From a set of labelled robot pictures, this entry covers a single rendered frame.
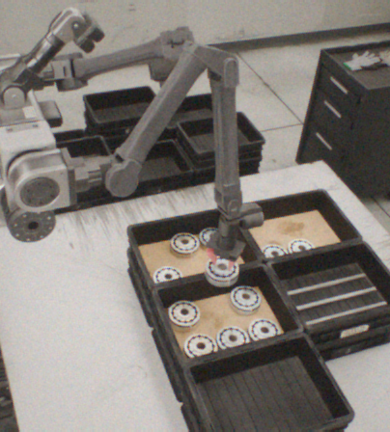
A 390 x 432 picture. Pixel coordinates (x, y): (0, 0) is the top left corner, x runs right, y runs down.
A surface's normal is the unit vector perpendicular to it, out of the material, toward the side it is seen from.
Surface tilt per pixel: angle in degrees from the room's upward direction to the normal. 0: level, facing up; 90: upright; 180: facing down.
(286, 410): 0
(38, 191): 90
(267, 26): 90
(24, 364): 0
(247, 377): 0
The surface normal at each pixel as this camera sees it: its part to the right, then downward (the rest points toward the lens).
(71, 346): 0.07, -0.74
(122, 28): 0.38, 0.65
